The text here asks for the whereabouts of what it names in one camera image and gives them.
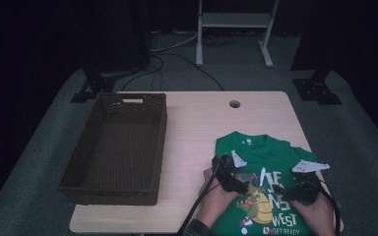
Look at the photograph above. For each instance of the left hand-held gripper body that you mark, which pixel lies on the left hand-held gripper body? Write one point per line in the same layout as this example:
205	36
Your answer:
226	173

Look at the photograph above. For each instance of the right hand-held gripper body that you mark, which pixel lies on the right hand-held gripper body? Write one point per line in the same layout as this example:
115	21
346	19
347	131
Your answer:
305	191

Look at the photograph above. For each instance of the green t-shirt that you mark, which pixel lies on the green t-shirt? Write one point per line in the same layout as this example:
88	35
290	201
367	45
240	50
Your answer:
265	150

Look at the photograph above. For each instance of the brown wicker basket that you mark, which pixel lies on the brown wicker basket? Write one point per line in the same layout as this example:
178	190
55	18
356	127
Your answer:
111	196

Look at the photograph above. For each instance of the person's right hand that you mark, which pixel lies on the person's right hand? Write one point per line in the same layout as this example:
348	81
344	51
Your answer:
318	218

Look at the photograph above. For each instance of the person's left hand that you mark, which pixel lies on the person's left hand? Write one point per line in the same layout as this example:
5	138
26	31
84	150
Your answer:
215	205

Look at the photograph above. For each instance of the black stand base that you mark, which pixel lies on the black stand base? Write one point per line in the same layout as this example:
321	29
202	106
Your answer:
95	87
315	90

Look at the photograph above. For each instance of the white metal stand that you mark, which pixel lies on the white metal stand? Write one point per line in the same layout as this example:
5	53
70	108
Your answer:
234	19

